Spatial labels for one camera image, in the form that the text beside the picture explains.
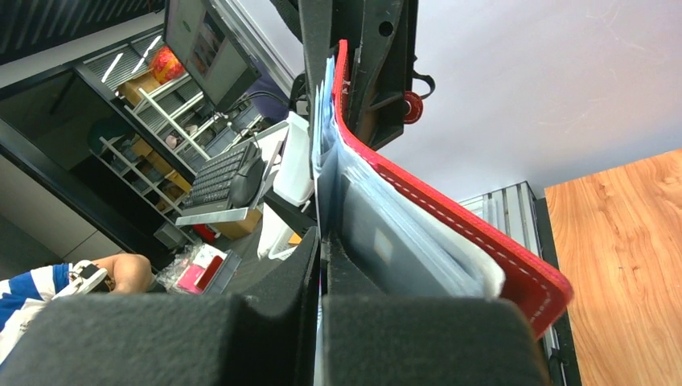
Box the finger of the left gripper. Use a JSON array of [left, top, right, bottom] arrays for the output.
[[297, 0, 335, 124], [346, 1, 419, 150]]

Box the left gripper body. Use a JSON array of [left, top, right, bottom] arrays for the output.
[[266, 0, 422, 151]]

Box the black computer monitor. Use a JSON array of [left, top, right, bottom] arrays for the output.
[[163, 0, 261, 112]]

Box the grey storage tray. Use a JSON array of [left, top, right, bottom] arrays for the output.
[[156, 244, 242, 294]]

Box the black keyboard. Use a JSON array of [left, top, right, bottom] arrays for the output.
[[183, 142, 261, 209]]

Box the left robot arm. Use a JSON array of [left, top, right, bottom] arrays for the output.
[[265, 1, 423, 234]]

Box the metal storage shelving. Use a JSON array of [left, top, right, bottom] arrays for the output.
[[74, 27, 278, 214]]

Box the aluminium frame rail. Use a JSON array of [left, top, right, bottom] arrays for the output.
[[460, 182, 566, 385]]

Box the red leather card holder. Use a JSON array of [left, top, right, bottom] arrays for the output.
[[331, 39, 573, 338]]

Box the person in striped shirt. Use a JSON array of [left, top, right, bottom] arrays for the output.
[[1, 253, 154, 363]]

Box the black computer mouse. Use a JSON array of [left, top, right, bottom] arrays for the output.
[[228, 157, 265, 208]]

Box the white perforated basket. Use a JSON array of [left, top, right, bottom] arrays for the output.
[[267, 228, 302, 261]]

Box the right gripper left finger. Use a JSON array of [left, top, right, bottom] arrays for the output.
[[1, 228, 319, 385]]

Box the red round lantern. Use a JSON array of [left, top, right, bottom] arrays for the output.
[[148, 46, 186, 85]]

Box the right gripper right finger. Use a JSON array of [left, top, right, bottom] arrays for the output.
[[320, 236, 549, 385]]

